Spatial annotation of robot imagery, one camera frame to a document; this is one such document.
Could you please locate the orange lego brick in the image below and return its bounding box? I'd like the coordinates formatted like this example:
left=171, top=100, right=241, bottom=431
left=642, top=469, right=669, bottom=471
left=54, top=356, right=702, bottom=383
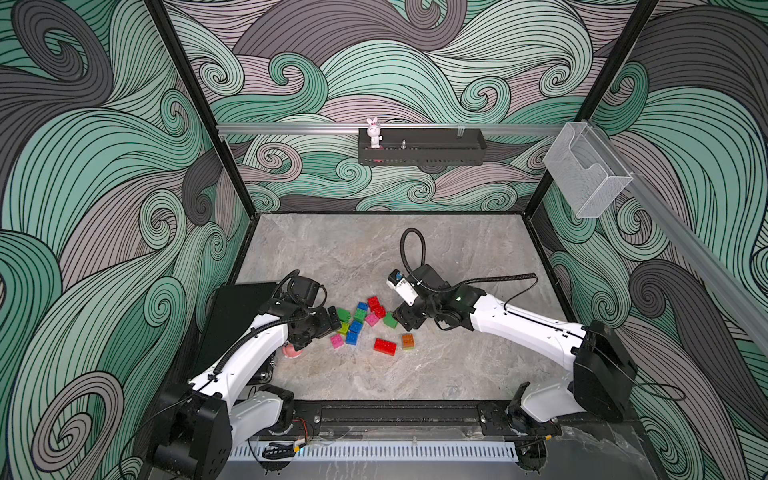
left=401, top=333, right=415, bottom=350

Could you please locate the long red lego brick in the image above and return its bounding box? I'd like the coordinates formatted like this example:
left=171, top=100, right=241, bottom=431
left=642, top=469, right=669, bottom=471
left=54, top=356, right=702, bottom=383
left=373, top=338, right=397, bottom=357

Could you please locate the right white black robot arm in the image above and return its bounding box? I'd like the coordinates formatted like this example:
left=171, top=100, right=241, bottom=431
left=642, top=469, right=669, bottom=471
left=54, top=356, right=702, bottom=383
left=387, top=264, right=638, bottom=437

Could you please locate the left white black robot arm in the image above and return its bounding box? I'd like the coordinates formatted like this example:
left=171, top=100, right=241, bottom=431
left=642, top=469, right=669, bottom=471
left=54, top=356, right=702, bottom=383
left=147, top=270, right=340, bottom=479

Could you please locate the green lego brick right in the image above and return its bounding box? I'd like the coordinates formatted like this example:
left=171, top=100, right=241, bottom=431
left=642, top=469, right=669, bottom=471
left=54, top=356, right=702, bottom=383
left=383, top=313, right=398, bottom=329

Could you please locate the pink lego brick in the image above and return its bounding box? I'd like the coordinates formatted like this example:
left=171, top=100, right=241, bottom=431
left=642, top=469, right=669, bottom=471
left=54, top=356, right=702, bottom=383
left=365, top=313, right=380, bottom=327
left=330, top=334, right=345, bottom=349

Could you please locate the small red lego brick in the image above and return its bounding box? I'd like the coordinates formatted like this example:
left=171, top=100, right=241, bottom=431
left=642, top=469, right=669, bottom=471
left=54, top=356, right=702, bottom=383
left=367, top=296, right=387, bottom=319

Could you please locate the pink toy figure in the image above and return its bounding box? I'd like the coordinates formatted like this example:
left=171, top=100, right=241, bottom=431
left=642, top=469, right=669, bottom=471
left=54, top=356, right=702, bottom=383
left=281, top=343, right=302, bottom=359

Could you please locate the black box on table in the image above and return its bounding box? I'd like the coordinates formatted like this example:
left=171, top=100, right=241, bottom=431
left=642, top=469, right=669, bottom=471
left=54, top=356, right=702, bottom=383
left=192, top=282, right=277, bottom=376

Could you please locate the white pink bunny figurine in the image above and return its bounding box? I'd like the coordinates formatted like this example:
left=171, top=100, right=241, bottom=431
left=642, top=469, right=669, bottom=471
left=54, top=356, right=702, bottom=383
left=366, top=117, right=383, bottom=149

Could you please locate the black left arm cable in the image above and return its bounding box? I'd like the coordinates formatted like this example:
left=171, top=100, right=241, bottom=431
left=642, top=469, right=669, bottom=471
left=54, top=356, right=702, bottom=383
left=272, top=269, right=328, bottom=313

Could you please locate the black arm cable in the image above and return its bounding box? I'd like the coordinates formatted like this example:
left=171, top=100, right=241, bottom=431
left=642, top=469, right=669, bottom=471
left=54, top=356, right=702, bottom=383
left=272, top=269, right=328, bottom=313
left=399, top=227, right=539, bottom=301

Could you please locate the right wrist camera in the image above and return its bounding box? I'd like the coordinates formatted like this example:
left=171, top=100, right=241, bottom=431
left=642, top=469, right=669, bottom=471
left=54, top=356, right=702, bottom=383
left=387, top=269, right=418, bottom=306

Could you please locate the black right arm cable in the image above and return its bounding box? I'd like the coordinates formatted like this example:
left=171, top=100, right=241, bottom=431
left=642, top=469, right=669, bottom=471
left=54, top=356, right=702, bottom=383
left=399, top=227, right=539, bottom=301

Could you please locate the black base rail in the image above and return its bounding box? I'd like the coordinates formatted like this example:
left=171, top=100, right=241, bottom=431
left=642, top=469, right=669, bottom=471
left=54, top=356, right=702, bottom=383
left=239, top=398, right=637, bottom=438

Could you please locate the white slotted cable duct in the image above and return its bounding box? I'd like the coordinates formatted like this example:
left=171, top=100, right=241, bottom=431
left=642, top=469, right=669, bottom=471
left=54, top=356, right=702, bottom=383
left=227, top=441, right=520, bottom=463

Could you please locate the black wall shelf tray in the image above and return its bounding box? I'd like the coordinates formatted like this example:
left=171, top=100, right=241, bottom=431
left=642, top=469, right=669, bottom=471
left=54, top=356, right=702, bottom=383
left=357, top=129, right=488, bottom=168

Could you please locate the aluminium rail back wall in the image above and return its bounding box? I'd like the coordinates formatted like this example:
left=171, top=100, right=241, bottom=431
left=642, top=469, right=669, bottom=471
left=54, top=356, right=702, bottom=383
left=216, top=122, right=565, bottom=137

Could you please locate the aluminium rail wall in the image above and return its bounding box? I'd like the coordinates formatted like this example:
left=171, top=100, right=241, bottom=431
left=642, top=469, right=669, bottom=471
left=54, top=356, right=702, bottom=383
left=593, top=126, right=767, bottom=352
left=216, top=122, right=565, bottom=137

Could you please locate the clear plastic wall bin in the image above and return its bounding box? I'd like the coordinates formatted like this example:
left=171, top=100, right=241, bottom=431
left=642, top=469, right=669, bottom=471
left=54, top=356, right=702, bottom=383
left=544, top=121, right=633, bottom=219

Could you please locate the aluminium rail right wall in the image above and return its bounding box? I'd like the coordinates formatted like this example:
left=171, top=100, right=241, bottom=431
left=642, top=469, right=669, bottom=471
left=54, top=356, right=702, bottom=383
left=593, top=126, right=767, bottom=352

